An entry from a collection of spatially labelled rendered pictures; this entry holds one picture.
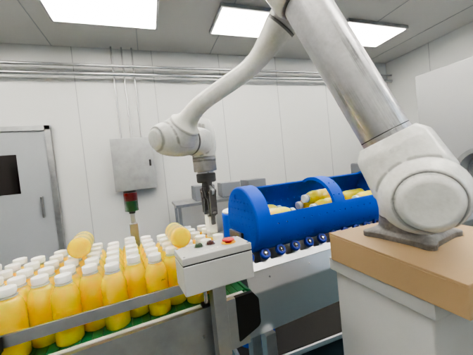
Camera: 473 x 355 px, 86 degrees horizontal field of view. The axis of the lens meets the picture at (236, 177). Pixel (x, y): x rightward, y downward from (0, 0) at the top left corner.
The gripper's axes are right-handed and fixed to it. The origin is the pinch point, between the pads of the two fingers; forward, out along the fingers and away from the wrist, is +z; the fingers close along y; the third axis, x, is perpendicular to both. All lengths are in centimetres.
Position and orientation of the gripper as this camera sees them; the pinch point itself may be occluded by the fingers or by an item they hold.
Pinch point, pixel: (210, 223)
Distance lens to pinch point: 101.5
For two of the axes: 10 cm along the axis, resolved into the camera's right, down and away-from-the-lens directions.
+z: 1.0, 9.9, 0.3
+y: -4.2, 0.1, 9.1
